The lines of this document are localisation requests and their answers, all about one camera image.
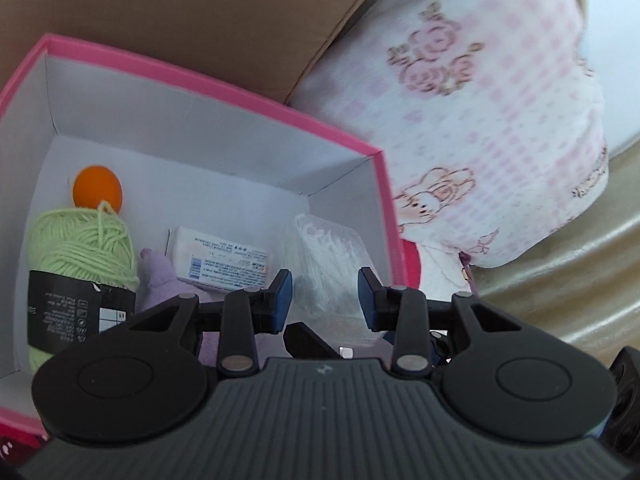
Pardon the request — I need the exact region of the purple plush toy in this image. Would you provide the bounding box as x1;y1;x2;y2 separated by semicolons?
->
133;246;227;366

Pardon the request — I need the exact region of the beige satin bed cover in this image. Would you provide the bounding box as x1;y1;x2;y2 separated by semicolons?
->
470;0;640;376

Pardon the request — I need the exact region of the white tissue packet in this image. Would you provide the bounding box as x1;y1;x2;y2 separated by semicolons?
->
166;226;269;292

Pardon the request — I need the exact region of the green yarn ball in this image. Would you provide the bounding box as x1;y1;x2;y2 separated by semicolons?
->
25;199;141;373

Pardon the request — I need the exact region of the pink white bunny pillow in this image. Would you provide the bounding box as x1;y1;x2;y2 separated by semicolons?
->
290;0;608;299

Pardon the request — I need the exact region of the clear floss pick box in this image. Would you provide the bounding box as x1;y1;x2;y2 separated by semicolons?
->
277;214;381;348

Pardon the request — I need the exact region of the orange ball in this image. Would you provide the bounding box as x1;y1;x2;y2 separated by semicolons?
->
72;165;124;212

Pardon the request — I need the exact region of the brown embroidered cushion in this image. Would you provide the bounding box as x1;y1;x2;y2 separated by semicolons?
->
1;0;366;102

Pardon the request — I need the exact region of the pink cardboard box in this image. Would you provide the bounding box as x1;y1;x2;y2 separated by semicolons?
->
1;35;407;434

